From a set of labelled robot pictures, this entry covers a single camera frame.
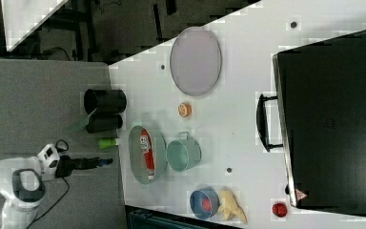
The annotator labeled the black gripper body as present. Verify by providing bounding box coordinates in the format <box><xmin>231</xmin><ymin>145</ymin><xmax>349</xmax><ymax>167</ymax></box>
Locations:
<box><xmin>55</xmin><ymin>156</ymin><xmax>99</xmax><ymax>177</ymax></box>

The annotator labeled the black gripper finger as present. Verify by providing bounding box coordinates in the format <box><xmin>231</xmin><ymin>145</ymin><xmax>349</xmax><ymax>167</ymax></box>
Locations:
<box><xmin>97</xmin><ymin>158</ymin><xmax>113</xmax><ymax>167</ymax></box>

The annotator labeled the red felt ketchup bottle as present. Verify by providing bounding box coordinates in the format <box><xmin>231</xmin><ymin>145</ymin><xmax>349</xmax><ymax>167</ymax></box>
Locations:
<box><xmin>140</xmin><ymin>129</ymin><xmax>155</xmax><ymax>180</ymax></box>

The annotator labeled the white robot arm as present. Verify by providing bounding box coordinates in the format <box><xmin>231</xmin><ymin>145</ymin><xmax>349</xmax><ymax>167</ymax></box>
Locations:
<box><xmin>0</xmin><ymin>140</ymin><xmax>113</xmax><ymax>229</ymax></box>

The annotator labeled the grey-green oval strainer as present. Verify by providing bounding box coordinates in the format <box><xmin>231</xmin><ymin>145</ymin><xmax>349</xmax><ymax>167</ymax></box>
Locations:
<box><xmin>128</xmin><ymin>125</ymin><xmax>168</xmax><ymax>185</ymax></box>

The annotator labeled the small black cylinder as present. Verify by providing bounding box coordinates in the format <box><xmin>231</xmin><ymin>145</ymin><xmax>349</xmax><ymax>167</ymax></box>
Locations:
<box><xmin>86</xmin><ymin>114</ymin><xmax>123</xmax><ymax>134</ymax></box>

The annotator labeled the large black cylinder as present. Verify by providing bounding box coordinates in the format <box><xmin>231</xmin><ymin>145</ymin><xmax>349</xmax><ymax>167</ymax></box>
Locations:
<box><xmin>84</xmin><ymin>89</ymin><xmax>127</xmax><ymax>114</ymax></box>

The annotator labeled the green metal cup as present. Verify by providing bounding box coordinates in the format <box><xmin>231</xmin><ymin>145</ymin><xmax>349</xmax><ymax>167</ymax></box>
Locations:
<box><xmin>166</xmin><ymin>132</ymin><xmax>201</xmax><ymax>172</ymax></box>

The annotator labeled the red toy in bowl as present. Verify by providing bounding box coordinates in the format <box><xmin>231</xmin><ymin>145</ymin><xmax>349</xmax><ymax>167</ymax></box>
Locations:
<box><xmin>202</xmin><ymin>199</ymin><xmax>213</xmax><ymax>212</ymax></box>

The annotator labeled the grey round plate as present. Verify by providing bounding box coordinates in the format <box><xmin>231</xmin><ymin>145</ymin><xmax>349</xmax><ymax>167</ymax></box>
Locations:
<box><xmin>170</xmin><ymin>27</ymin><xmax>222</xmax><ymax>96</ymax></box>

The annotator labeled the small red strawberry toy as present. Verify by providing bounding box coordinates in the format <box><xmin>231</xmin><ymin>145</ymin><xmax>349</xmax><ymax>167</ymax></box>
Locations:
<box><xmin>272</xmin><ymin>202</ymin><xmax>288</xmax><ymax>218</ymax></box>

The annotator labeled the black toaster oven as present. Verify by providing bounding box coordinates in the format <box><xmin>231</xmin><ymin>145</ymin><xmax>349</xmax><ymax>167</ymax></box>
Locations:
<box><xmin>272</xmin><ymin>30</ymin><xmax>366</xmax><ymax>217</ymax></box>

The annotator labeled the green strainer handle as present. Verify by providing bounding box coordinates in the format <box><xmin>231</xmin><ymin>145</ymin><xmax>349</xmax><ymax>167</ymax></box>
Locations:
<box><xmin>98</xmin><ymin>138</ymin><xmax>119</xmax><ymax>149</ymax></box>

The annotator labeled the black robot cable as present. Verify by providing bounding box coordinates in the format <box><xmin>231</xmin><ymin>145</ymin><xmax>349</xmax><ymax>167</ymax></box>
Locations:
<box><xmin>25</xmin><ymin>138</ymin><xmax>71</xmax><ymax>229</ymax></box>

